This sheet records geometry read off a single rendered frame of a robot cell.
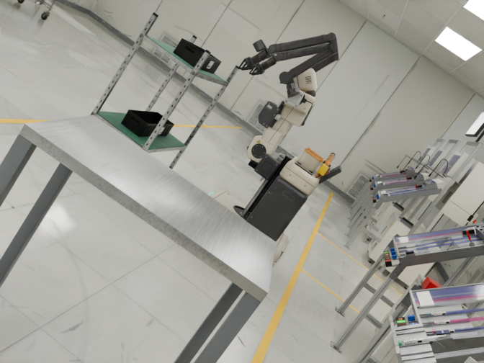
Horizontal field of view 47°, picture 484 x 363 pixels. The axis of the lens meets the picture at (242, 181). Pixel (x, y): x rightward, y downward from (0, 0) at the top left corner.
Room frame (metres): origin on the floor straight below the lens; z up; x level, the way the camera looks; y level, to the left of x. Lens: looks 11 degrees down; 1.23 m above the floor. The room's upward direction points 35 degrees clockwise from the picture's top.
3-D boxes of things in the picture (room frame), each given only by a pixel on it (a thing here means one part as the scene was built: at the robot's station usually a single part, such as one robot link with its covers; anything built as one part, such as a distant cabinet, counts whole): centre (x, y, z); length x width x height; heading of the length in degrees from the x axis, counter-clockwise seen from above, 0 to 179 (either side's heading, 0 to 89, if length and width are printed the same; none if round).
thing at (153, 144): (4.01, 0.80, 0.55); 0.91 x 0.46 x 1.10; 173
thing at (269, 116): (3.97, 0.10, 0.99); 0.28 x 0.16 x 0.22; 175
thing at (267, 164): (3.89, -0.02, 0.68); 0.28 x 0.27 x 0.25; 175
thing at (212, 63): (4.03, 0.76, 1.01); 0.57 x 0.17 x 0.11; 175
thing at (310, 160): (3.93, -0.31, 0.87); 0.23 x 0.15 x 0.11; 175
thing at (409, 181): (8.47, -2.31, 0.95); 1.37 x 0.82 x 1.90; 83
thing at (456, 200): (7.03, -2.14, 0.95); 1.36 x 0.82 x 1.90; 83
